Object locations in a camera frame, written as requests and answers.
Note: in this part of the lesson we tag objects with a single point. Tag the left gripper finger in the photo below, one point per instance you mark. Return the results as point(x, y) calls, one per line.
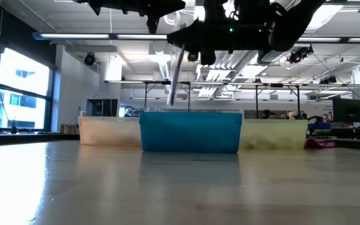
point(167, 11)
point(167, 3)

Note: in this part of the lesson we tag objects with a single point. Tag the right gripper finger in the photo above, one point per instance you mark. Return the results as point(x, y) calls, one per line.
point(189, 32)
point(189, 45)

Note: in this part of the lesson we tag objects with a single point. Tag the purple toothbrush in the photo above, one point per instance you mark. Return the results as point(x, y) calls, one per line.
point(175, 75)

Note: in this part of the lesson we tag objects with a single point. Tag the small teal plastic bin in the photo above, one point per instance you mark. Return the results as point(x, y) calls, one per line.
point(189, 131)

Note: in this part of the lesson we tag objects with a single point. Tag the black background robot arm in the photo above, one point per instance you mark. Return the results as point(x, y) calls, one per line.
point(314, 118)

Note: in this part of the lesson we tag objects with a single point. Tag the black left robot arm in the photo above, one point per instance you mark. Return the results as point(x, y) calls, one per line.
point(111, 3)

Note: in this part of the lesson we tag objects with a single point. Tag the white ceiling light panel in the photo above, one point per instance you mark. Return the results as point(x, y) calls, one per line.
point(198, 12)

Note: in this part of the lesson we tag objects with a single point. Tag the black ceiling-hung device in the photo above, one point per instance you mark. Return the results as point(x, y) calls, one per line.
point(298, 54)

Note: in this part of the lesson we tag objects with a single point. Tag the person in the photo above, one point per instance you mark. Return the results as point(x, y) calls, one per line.
point(265, 113)
point(273, 116)

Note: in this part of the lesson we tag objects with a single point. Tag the black ceiling fixture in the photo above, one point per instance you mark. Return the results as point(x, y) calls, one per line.
point(327, 80)

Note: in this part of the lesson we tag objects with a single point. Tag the yellow plastic bin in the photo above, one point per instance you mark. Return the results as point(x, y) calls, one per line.
point(273, 134)

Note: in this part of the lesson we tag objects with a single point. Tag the orange plastic bin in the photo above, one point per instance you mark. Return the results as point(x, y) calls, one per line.
point(108, 131)

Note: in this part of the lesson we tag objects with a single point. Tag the small yellow cup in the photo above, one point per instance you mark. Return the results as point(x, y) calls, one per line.
point(83, 113)

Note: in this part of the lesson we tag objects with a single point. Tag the blue storage box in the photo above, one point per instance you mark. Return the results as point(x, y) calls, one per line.
point(320, 126)

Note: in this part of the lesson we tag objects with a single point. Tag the black computer monitor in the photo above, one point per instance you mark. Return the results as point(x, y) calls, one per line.
point(348, 109)

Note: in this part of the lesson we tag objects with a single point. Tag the magenta cloth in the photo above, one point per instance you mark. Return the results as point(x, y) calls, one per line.
point(320, 144)

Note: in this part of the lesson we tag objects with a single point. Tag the brown wooden blocks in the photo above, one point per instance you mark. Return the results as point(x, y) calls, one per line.
point(69, 128)

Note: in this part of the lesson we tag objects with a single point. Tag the black ceiling dome camera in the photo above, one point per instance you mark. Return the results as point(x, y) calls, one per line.
point(192, 57)

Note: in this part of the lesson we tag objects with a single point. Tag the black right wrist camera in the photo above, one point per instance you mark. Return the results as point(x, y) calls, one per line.
point(208, 57)

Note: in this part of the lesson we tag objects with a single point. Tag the silver ventilation duct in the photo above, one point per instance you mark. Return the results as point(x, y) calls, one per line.
point(161, 62)

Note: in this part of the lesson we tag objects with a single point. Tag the black metal gantry frame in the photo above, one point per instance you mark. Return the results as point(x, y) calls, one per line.
point(167, 82)

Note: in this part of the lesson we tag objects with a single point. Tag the black round wall device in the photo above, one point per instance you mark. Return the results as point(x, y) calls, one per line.
point(89, 59)

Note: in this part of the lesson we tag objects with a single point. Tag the large window dark frame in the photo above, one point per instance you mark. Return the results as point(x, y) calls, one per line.
point(23, 81)

